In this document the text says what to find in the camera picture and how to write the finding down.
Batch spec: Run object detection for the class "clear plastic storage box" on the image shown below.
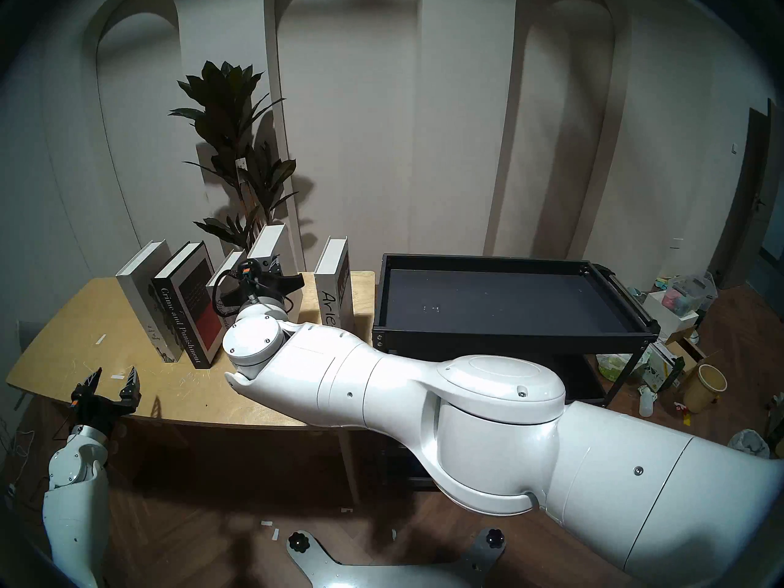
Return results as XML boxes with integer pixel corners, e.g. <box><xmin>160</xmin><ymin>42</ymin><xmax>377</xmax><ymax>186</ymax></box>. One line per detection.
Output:
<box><xmin>663</xmin><ymin>273</ymin><xmax>719</xmax><ymax>316</ymax></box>

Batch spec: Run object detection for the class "grey metal robot base plate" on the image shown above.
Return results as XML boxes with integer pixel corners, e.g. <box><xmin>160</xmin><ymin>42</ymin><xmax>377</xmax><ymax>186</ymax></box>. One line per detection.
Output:
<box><xmin>286</xmin><ymin>527</ymin><xmax>509</xmax><ymax>588</ymax></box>

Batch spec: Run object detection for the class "white cardboard box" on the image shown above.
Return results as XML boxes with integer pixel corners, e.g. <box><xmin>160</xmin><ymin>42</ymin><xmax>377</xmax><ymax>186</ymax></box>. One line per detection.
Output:
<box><xmin>642</xmin><ymin>291</ymin><xmax>700</xmax><ymax>344</ymax></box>

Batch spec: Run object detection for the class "light wooden display table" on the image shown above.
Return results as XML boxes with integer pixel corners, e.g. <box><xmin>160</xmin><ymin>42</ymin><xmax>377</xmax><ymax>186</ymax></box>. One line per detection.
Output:
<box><xmin>6</xmin><ymin>271</ymin><xmax>376</xmax><ymax>508</ymax></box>

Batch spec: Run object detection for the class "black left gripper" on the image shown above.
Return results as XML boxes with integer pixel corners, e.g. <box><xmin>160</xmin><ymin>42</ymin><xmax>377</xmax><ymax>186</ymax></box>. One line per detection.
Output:
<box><xmin>64</xmin><ymin>366</ymin><xmax>143</xmax><ymax>439</ymax></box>

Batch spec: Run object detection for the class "black Crime and Punishment book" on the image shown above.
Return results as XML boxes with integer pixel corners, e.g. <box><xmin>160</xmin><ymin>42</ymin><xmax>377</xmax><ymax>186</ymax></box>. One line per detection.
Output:
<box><xmin>153</xmin><ymin>241</ymin><xmax>225</xmax><ymax>369</ymax></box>

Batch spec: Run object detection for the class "brown cardboard box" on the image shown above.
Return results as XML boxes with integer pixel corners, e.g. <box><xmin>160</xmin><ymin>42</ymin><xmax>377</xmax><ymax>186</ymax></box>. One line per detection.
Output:
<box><xmin>665</xmin><ymin>336</ymin><xmax>706</xmax><ymax>373</ymax></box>

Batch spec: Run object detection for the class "dark green potted plant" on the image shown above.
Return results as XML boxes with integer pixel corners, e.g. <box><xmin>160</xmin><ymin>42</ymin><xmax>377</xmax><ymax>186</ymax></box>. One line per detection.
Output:
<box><xmin>168</xmin><ymin>60</ymin><xmax>300</xmax><ymax>269</ymax></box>

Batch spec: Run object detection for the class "beige paper bucket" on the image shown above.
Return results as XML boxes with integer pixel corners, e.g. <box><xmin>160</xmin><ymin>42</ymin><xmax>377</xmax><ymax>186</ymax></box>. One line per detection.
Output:
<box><xmin>682</xmin><ymin>364</ymin><xmax>728</xmax><ymax>415</ymax></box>

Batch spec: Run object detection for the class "black metal shelf cart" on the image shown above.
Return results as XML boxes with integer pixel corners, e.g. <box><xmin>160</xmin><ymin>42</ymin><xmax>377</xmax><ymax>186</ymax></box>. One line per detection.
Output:
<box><xmin>371</xmin><ymin>254</ymin><xmax>662</xmax><ymax>491</ymax></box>

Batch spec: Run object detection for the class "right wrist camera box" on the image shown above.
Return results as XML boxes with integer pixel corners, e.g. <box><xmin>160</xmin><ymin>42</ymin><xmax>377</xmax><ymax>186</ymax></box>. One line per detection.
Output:
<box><xmin>236</xmin><ymin>257</ymin><xmax>280</xmax><ymax>281</ymax></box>

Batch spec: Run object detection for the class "white Design Hotels yearbook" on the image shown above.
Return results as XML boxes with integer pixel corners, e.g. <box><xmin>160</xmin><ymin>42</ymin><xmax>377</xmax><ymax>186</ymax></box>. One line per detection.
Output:
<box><xmin>247</xmin><ymin>224</ymin><xmax>288</xmax><ymax>276</ymax></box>

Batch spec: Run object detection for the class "green and white carton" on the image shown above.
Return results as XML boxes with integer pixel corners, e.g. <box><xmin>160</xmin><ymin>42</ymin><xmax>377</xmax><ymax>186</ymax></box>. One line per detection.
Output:
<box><xmin>643</xmin><ymin>342</ymin><xmax>685</xmax><ymax>390</ymax></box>

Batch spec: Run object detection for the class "brown door with handle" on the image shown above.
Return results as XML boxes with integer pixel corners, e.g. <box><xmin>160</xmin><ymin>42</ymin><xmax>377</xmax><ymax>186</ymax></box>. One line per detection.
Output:
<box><xmin>709</xmin><ymin>99</ymin><xmax>777</xmax><ymax>291</ymax></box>

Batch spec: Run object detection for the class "grey Discontent book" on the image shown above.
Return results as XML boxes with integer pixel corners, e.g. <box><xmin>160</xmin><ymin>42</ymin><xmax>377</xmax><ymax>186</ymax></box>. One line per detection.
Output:
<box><xmin>206</xmin><ymin>250</ymin><xmax>247</xmax><ymax>324</ymax></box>

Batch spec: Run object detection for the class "light green plastic bag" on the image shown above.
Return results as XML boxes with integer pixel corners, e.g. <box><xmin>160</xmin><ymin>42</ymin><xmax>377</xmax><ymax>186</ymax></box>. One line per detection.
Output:
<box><xmin>596</xmin><ymin>352</ymin><xmax>644</xmax><ymax>383</ymax></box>

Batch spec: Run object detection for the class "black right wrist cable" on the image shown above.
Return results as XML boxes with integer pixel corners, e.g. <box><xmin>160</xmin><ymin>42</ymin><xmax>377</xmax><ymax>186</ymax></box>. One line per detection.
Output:
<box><xmin>210</xmin><ymin>267</ymin><xmax>249</xmax><ymax>317</ymax></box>

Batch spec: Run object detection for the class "grey Statue of Liberty book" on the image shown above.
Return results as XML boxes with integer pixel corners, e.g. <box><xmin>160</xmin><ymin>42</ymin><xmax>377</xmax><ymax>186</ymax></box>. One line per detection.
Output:
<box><xmin>116</xmin><ymin>239</ymin><xmax>183</xmax><ymax>364</ymax></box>

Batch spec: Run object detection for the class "white Arletta book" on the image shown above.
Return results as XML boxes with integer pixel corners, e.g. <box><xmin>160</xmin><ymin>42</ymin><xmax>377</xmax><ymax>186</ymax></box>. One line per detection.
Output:
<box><xmin>314</xmin><ymin>236</ymin><xmax>355</xmax><ymax>330</ymax></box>

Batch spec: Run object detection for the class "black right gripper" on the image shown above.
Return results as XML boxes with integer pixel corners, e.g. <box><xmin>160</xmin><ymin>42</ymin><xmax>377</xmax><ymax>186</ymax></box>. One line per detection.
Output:
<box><xmin>239</xmin><ymin>272</ymin><xmax>306</xmax><ymax>309</ymax></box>

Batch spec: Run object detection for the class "white bin with bag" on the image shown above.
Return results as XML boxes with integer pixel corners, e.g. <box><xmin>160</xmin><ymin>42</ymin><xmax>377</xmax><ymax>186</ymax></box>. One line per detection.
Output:
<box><xmin>728</xmin><ymin>429</ymin><xmax>771</xmax><ymax>460</ymax></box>

